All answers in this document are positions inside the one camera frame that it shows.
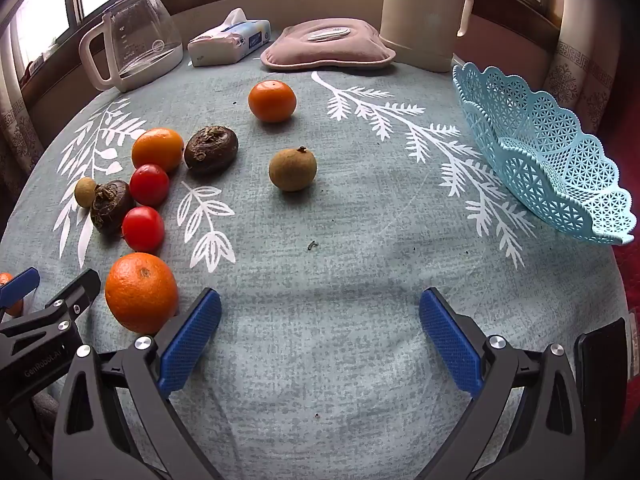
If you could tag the teal leaf-print tablecloth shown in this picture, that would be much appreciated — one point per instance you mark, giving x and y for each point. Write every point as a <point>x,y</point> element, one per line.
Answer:
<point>325,260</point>

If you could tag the red cherry tomato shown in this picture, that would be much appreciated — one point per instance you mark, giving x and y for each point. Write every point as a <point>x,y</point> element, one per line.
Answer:
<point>143,228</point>
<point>149,184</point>

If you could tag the dark brown water chestnut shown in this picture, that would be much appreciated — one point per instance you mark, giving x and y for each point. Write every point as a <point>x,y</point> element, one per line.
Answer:
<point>111,206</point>
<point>211,150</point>

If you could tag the pink heating pad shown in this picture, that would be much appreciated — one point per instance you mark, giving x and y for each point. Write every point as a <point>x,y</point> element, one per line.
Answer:
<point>300,52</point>

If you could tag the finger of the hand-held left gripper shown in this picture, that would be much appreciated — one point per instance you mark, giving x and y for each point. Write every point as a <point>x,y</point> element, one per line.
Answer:
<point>21,282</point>
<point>75,300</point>

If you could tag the large brown longan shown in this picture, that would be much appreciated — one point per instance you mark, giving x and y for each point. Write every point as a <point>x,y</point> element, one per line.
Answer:
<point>293,169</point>

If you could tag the beige patterned curtain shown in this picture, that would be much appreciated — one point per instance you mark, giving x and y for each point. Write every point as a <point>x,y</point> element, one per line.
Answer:
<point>575,80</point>
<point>17,125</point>

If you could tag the small brown longan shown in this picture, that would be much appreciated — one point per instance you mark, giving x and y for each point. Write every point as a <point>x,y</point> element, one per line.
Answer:
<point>84,192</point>

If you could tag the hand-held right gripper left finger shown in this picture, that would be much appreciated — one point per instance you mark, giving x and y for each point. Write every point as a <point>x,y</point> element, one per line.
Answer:
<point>192,340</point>

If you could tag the white tissue pack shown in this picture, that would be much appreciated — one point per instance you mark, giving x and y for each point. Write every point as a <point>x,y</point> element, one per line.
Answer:
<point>225,45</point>

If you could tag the large orange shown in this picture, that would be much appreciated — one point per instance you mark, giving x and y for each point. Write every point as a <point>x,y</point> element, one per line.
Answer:
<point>141,292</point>

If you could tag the light blue plastic basket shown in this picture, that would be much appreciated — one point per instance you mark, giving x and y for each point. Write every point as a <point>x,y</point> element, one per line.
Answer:
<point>540,150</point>

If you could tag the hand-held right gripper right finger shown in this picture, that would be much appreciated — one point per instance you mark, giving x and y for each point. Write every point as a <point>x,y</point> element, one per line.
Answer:
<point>450,345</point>

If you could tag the cream thermos jug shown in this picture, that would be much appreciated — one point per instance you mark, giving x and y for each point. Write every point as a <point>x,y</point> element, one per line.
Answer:
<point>415,20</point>

